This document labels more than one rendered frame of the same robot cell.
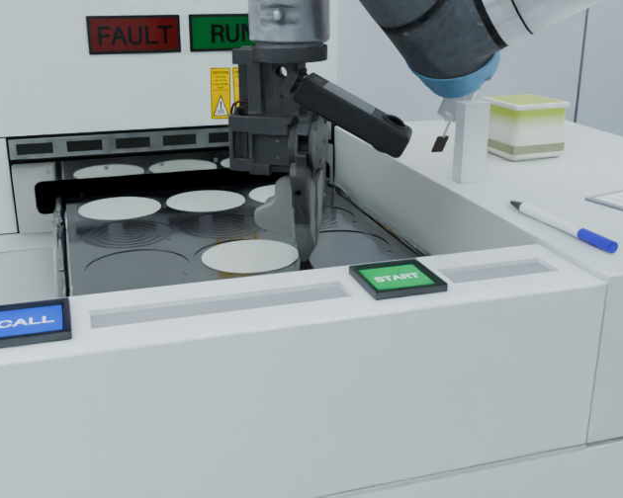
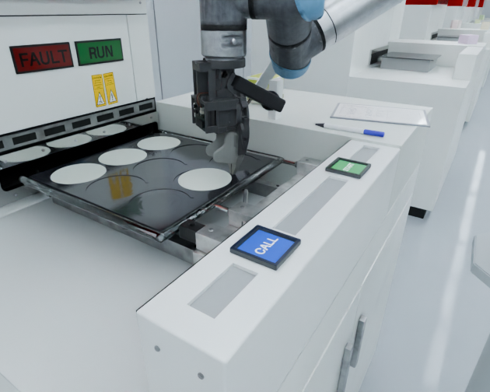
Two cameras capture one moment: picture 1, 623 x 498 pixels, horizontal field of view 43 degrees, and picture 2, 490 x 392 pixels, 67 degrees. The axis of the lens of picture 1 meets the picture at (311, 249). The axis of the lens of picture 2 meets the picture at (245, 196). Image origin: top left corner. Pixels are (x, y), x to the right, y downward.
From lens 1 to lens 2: 0.47 m
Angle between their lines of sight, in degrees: 37
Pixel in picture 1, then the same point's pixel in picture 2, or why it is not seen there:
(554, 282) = (388, 152)
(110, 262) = (138, 204)
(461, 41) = (311, 50)
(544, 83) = not seen: hidden behind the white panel
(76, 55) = (7, 75)
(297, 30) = (241, 49)
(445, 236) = (274, 146)
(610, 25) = (166, 35)
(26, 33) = not seen: outside the picture
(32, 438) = (302, 305)
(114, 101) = (37, 104)
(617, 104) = (176, 73)
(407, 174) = not seen: hidden behind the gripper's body
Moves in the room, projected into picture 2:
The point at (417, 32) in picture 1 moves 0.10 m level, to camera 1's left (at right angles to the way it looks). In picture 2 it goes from (299, 47) to (255, 50)
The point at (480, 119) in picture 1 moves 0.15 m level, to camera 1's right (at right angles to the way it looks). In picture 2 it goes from (280, 87) to (325, 80)
